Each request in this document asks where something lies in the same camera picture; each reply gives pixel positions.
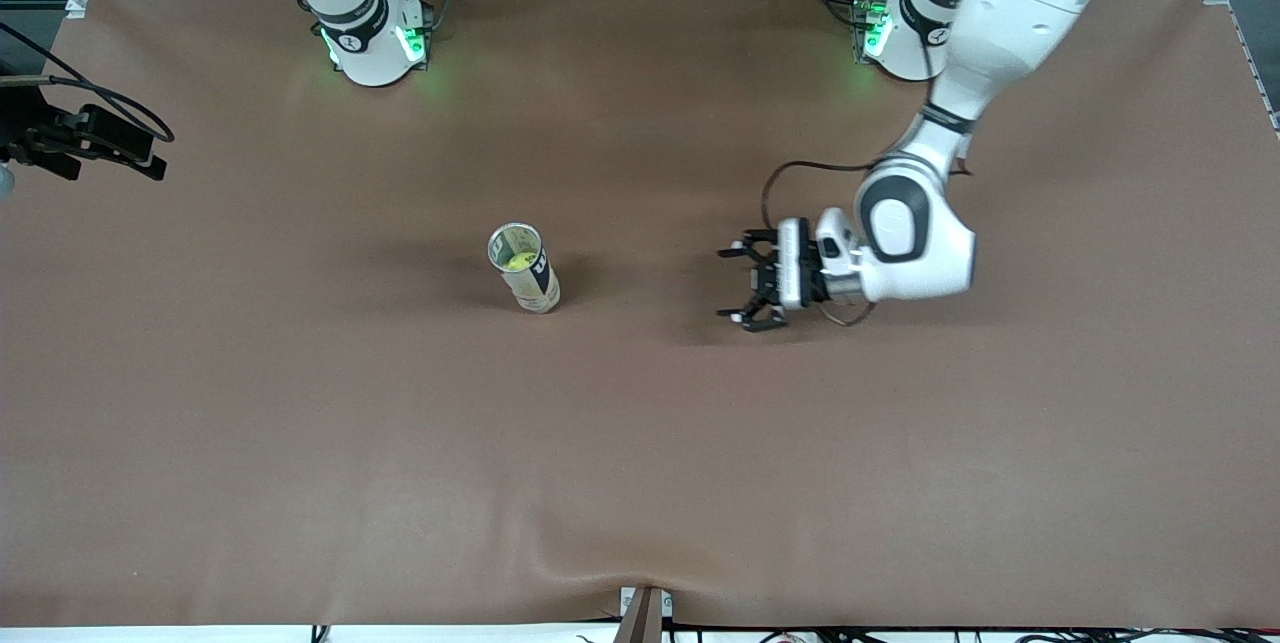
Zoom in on clear tennis ball can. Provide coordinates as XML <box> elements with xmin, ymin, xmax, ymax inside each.
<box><xmin>487</xmin><ymin>222</ymin><xmax>561</xmax><ymax>315</ymax></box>

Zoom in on brown table cover sheet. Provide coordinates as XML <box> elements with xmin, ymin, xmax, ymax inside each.
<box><xmin>0</xmin><ymin>0</ymin><xmax>1280</xmax><ymax>630</ymax></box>

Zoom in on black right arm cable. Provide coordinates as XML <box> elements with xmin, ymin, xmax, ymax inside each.
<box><xmin>0</xmin><ymin>18</ymin><xmax>176</xmax><ymax>144</ymax></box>

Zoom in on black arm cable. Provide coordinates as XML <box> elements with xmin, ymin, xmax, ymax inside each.
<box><xmin>760</xmin><ymin>160</ymin><xmax>976</xmax><ymax>329</ymax></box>
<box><xmin>0</xmin><ymin>18</ymin><xmax>176</xmax><ymax>144</ymax></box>

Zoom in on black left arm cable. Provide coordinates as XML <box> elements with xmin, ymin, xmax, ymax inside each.
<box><xmin>760</xmin><ymin>160</ymin><xmax>976</xmax><ymax>329</ymax></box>

